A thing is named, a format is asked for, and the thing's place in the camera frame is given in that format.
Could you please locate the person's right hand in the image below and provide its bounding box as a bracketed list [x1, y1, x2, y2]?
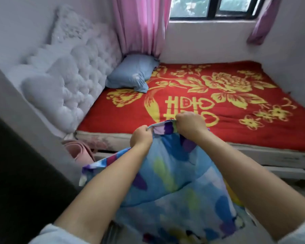
[175, 111, 209, 140]

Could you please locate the person's left hand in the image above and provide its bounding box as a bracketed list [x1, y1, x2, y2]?
[130, 125, 153, 150]

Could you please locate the blue floral quilt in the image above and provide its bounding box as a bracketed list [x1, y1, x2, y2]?
[79, 119, 257, 244]

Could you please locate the person's left forearm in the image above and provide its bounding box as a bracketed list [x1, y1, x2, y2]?
[54, 143, 151, 244]

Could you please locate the person's right forearm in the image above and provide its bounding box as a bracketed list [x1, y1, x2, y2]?
[191, 129, 305, 242]

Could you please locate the red blanket with yellow flowers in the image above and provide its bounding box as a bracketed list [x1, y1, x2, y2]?
[77, 60, 305, 154]

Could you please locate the light blue pillow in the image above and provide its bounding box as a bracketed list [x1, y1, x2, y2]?
[105, 54, 160, 93]

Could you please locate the pink rolled mat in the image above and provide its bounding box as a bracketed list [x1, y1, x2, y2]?
[62, 140, 96, 165]

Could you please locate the white tufted headboard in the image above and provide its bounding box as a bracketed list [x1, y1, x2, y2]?
[5, 4, 124, 135]

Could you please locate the pink curtain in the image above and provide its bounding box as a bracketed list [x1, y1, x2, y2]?
[111, 0, 173, 59]

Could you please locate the black framed window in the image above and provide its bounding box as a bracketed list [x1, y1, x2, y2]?
[169, 0, 267, 21]

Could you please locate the purple curtain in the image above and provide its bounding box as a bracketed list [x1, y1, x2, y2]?
[247, 0, 282, 46]

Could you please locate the dark cabinet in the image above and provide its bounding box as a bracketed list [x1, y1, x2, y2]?
[0, 109, 82, 244]

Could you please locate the white bed frame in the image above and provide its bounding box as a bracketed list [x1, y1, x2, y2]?
[65, 131, 305, 181]

